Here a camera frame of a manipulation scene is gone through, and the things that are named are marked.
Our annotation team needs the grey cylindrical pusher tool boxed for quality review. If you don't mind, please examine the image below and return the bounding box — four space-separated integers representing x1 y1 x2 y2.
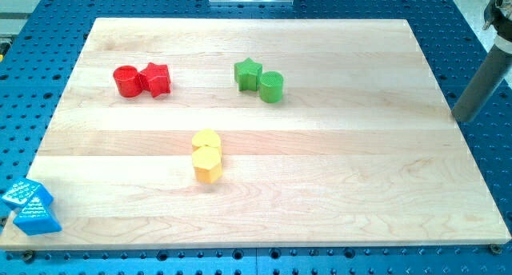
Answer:
452 35 511 122

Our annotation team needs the yellow hexagon block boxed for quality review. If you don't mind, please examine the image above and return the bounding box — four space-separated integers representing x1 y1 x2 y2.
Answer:
192 146 222 184

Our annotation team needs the green cylinder block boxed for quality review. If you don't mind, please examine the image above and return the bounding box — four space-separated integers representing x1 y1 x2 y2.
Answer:
259 71 284 103

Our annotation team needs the green star block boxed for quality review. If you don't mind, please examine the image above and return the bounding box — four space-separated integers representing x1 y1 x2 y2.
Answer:
234 58 262 91

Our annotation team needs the yellow heart block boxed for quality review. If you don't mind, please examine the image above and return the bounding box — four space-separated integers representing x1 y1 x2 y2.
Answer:
191 129 222 157

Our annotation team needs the wooden board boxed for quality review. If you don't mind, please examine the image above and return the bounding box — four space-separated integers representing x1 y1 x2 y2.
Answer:
1 18 510 250

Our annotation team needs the red star block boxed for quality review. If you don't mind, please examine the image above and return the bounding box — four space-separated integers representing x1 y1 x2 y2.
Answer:
139 62 171 98

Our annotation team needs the red cylinder block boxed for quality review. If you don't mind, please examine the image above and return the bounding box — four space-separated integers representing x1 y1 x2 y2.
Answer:
113 66 142 98

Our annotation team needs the blue triangle block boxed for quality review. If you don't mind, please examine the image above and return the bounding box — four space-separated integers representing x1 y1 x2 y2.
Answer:
14 197 62 236

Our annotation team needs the blue square block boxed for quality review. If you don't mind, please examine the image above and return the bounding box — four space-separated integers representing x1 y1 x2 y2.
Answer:
1 177 54 211

